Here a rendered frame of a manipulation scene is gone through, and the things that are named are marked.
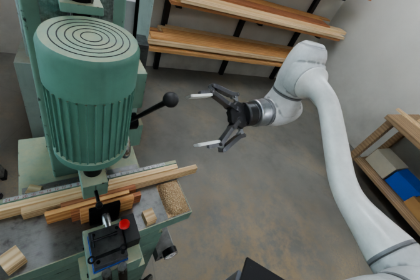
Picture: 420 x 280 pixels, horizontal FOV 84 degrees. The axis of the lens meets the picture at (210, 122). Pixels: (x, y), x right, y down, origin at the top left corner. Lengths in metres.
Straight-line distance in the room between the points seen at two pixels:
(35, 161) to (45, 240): 0.39
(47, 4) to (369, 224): 0.81
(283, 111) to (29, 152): 1.01
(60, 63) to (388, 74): 3.57
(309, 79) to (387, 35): 3.14
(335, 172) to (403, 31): 3.20
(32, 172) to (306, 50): 1.07
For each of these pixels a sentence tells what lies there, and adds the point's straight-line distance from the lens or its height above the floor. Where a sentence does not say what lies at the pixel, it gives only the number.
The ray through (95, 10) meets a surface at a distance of 0.60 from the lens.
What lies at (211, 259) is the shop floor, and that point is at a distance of 1.92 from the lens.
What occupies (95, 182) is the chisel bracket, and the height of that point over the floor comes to 1.07.
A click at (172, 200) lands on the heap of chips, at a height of 0.93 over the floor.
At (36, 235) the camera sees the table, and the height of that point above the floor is 0.90.
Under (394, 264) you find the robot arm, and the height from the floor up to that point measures 1.40.
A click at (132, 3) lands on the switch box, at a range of 0.79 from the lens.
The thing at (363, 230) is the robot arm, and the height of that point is 1.38.
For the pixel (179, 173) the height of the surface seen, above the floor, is 0.93.
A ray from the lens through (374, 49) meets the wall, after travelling 3.85.
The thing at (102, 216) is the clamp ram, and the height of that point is 0.96.
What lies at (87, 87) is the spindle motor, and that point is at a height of 1.46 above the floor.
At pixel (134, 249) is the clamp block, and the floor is 0.96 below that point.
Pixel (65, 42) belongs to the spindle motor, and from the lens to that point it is 0.48.
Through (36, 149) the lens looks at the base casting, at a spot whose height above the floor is 0.80.
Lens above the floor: 1.74
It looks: 40 degrees down
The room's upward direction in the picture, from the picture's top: 24 degrees clockwise
